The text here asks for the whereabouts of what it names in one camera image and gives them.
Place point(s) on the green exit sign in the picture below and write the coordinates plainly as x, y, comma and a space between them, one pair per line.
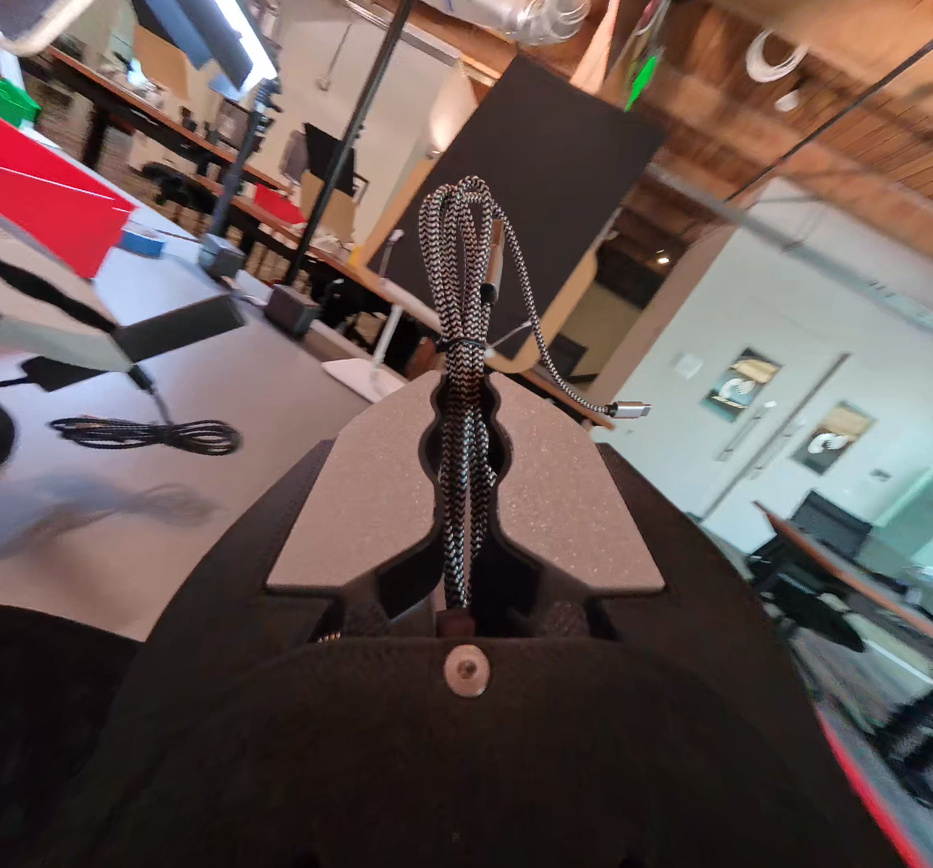
641, 81

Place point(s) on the black computer monitor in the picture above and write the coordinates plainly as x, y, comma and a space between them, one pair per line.
831, 525

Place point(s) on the black board with tan backing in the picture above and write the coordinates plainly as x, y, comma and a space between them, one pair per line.
554, 175

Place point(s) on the framed wall picture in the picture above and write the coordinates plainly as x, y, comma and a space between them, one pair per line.
831, 439
740, 385

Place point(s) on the led panel light stand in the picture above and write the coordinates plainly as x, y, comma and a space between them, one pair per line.
182, 0

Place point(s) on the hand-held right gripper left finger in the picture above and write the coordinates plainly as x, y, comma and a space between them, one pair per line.
350, 503

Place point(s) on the white ceiling lamp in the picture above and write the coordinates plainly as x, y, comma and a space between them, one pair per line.
789, 101

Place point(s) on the black pole stand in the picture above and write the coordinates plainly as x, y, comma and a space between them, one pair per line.
291, 310

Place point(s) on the blue tape roll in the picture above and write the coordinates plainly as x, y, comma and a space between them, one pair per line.
142, 241

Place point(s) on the black flag panel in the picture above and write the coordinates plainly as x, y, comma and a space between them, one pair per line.
328, 146

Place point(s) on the red plastic bin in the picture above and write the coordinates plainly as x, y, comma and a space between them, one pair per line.
58, 212
281, 206

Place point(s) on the long wooden desk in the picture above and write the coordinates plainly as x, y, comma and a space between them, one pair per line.
350, 267

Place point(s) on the black padded pouch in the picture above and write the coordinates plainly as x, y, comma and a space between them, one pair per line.
6, 434

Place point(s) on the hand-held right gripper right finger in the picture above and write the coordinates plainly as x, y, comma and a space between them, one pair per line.
576, 511

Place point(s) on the green plastic bin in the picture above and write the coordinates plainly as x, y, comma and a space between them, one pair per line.
18, 106

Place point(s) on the cardboard sheet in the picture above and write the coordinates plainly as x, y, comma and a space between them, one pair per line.
332, 215

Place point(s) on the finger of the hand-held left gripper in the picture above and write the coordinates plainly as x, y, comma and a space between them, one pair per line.
36, 245
65, 347

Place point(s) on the wooden office desk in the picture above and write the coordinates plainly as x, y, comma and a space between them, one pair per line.
860, 580

